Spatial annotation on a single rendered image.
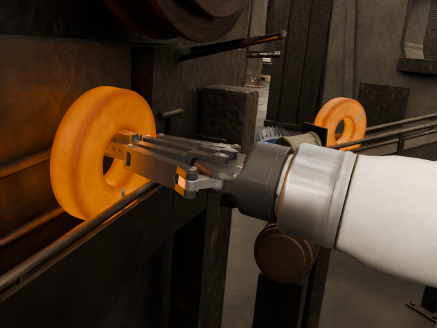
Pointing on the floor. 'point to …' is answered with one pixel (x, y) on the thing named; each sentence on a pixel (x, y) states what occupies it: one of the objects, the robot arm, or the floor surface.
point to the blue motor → (270, 135)
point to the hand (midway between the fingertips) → (111, 142)
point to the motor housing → (281, 278)
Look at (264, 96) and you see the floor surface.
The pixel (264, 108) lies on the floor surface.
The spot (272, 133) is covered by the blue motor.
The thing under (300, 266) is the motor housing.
